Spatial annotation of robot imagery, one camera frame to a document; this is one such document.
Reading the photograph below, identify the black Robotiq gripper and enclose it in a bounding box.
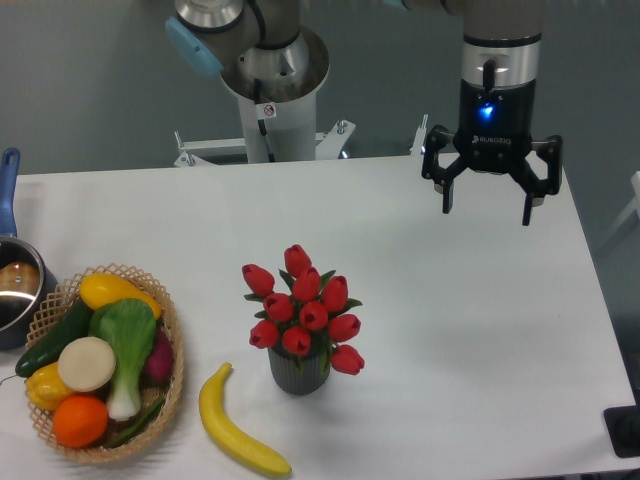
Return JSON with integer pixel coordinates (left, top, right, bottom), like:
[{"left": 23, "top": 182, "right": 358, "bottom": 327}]
[{"left": 420, "top": 78, "right": 564, "bottom": 227}]

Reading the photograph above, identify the red tulip bouquet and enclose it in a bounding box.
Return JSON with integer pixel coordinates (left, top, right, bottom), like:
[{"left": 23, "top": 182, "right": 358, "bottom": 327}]
[{"left": 241, "top": 244, "right": 365, "bottom": 376}]

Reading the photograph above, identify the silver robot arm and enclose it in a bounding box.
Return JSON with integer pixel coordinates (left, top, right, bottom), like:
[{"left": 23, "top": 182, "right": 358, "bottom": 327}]
[{"left": 165, "top": 1, "right": 562, "bottom": 212}]

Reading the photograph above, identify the grey ribbed vase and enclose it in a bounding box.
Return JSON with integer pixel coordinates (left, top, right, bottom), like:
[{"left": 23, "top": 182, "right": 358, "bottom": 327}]
[{"left": 268, "top": 347, "right": 330, "bottom": 396}]

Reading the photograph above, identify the black device at edge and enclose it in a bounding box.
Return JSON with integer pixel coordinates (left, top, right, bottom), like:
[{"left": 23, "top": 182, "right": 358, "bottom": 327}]
[{"left": 603, "top": 405, "right": 639, "bottom": 458}]

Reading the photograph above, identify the yellow banana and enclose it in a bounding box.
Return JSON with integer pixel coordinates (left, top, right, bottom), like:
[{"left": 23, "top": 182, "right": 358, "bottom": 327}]
[{"left": 198, "top": 362, "right": 292, "bottom": 478}]

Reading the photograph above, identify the green bok choy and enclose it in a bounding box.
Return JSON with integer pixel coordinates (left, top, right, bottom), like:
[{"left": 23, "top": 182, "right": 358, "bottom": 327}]
[{"left": 89, "top": 298, "right": 156, "bottom": 421}]

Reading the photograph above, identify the yellow squash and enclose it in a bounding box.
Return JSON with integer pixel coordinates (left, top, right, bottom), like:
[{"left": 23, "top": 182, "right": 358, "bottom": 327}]
[{"left": 79, "top": 273, "right": 162, "bottom": 320}]

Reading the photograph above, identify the dark green cucumber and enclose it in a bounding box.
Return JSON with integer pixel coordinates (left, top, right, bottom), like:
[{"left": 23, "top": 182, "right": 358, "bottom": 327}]
[{"left": 15, "top": 300, "right": 93, "bottom": 378}]

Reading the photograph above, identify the green bean pod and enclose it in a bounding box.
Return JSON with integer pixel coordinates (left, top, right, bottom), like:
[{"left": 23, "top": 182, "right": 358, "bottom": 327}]
[{"left": 103, "top": 397, "right": 165, "bottom": 449}]

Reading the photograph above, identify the woven wicker basket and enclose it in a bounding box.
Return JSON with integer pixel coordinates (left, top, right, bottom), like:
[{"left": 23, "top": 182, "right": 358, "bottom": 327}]
[{"left": 26, "top": 264, "right": 184, "bottom": 464}]

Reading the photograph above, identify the beige round bun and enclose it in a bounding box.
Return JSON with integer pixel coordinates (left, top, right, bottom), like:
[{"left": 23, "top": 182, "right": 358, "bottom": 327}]
[{"left": 57, "top": 336, "right": 116, "bottom": 392}]

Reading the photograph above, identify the orange fruit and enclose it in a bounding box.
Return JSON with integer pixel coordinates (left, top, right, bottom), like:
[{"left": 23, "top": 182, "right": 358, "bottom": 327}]
[{"left": 53, "top": 394, "right": 109, "bottom": 448}]

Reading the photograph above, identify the yellow bell pepper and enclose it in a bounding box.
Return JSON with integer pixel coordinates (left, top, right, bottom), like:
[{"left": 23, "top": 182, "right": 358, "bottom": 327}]
[{"left": 25, "top": 362, "right": 75, "bottom": 411}]

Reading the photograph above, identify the white frame at right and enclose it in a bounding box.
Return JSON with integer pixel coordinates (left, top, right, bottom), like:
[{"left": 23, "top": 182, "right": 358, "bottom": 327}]
[{"left": 604, "top": 171, "right": 639, "bottom": 242}]

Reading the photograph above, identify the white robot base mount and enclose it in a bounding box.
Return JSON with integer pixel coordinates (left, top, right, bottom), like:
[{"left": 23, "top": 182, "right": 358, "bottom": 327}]
[{"left": 174, "top": 92, "right": 356, "bottom": 167}]

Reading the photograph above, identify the blue handled saucepan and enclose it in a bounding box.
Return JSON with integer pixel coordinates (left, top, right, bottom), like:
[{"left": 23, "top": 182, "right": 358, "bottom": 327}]
[{"left": 1, "top": 147, "right": 57, "bottom": 351}]

